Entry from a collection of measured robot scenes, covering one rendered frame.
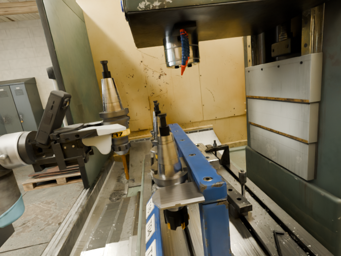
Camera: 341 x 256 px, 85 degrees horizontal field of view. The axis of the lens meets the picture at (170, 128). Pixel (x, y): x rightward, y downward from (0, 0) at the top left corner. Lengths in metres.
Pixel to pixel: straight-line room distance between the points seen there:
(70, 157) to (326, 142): 0.87
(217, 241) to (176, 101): 1.67
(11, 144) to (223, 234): 0.42
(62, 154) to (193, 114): 1.64
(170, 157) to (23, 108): 5.28
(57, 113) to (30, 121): 5.05
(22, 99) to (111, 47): 3.82
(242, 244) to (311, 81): 0.62
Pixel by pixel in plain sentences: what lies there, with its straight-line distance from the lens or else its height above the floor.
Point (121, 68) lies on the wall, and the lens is 1.92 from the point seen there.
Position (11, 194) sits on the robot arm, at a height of 1.19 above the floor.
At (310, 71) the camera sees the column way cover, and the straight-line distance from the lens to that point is 0.88.
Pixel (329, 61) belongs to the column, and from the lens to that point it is 0.90.
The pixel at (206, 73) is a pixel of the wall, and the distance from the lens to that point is 1.98.
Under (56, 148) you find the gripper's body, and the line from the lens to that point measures 0.44.
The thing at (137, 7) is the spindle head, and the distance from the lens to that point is 0.60.
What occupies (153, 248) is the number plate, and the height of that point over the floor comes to 0.95.
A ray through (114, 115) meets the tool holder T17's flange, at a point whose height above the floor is 1.33.
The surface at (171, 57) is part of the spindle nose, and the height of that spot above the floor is 1.48.
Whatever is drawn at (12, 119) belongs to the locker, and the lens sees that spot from 5.62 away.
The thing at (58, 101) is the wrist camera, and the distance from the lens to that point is 0.43.
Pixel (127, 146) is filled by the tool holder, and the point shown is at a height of 1.25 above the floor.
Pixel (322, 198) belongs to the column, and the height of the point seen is 0.85.
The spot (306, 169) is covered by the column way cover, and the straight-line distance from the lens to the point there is 0.99.
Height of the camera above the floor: 1.37
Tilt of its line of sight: 13 degrees down
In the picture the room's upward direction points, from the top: 8 degrees counter-clockwise
